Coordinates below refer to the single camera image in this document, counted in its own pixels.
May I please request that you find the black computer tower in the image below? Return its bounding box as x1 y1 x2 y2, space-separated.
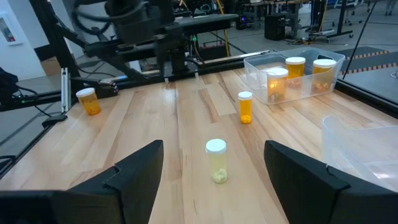
264 12 286 42

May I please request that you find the black mat with striped edge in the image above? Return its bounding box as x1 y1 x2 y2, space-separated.
334 45 398 76

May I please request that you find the yellow cable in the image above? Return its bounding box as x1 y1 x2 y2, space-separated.
216 0 231 57

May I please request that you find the silver aluminium extrusion bar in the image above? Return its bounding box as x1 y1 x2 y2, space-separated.
60 67 70 113

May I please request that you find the black desk top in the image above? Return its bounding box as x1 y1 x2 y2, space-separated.
172 13 239 35

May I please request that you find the small orange pill bottle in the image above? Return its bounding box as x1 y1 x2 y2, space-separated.
238 90 254 125

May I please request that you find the white framed wall sign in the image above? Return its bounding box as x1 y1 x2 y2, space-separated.
0 14 22 47

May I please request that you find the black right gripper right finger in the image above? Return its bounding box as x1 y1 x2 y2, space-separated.
263 139 396 224

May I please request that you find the large orange pill bottle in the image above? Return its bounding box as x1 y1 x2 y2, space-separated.
312 58 338 94
266 67 289 103
75 87 102 117
285 56 307 80

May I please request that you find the black rectangular device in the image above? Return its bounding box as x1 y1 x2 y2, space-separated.
70 77 119 100

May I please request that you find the small pale yellow pill bottle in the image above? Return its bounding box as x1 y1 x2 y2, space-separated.
205 138 229 185

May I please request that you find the clear plastic bin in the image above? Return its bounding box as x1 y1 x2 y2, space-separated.
322 115 398 193
243 47 346 106

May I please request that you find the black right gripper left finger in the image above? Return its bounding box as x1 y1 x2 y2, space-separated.
67 139 164 224

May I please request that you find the brown cardboard box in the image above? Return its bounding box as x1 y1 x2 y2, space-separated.
40 57 63 77

